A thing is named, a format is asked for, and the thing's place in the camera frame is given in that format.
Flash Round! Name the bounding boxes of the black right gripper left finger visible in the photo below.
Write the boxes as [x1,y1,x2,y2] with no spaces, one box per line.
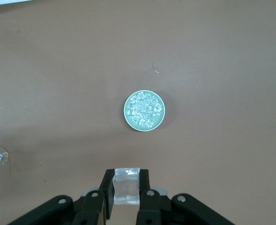
[8,168,116,225]

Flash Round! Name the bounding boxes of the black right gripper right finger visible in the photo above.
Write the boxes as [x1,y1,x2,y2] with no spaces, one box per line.
[136,168,235,225]

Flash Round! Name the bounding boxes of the heap of clear ice cubes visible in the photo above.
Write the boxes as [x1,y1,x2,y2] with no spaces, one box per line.
[126,92,164,129]

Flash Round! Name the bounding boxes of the green round bowl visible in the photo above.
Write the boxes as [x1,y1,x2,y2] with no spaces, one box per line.
[123,90,167,132]

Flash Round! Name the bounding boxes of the large clear ice cube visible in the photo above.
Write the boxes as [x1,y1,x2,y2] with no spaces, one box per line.
[112,167,142,206]

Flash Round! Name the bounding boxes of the brown table cover mat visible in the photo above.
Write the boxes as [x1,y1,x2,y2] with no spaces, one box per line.
[0,0,276,225]

